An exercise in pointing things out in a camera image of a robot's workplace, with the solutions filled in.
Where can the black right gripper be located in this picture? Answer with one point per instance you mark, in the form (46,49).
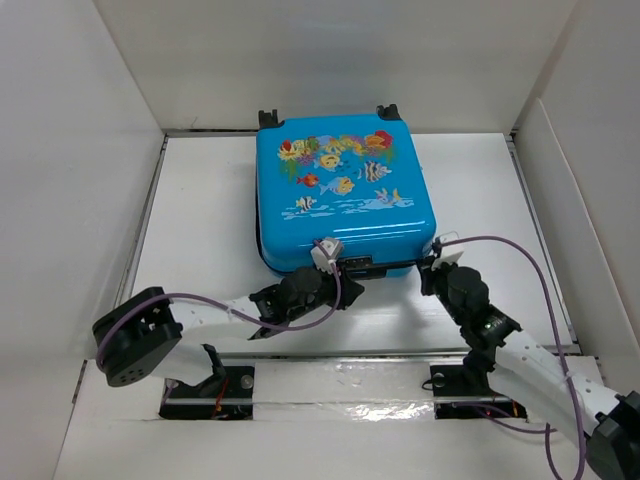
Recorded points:
(427,273)

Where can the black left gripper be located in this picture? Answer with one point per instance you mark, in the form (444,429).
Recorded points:
(348,289)

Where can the blue hard-shell suitcase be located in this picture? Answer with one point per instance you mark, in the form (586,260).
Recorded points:
(356,178)

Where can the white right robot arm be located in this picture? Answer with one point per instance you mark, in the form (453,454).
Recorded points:
(601,421)

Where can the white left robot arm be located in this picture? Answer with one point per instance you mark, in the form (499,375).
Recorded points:
(173,335)

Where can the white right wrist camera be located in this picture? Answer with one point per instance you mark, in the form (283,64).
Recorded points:
(446,250)

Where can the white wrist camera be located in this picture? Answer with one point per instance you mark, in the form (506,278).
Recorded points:
(446,250)
(325,253)

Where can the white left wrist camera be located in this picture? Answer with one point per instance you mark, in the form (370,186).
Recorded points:
(325,253)

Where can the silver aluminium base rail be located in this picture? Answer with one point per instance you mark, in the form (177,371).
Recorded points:
(368,390)

